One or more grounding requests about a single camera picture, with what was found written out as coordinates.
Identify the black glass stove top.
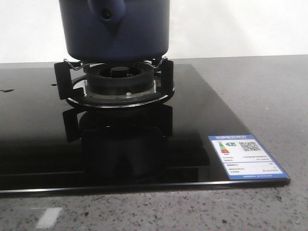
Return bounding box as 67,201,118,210
0,64,290,197

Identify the blue white energy label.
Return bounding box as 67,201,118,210
208,135,288,180

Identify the black pot support grate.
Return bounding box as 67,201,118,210
54,57,175,108

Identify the black gas burner head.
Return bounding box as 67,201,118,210
86,62,154,95

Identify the dark blue cooking pot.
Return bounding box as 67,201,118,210
59,0,170,63

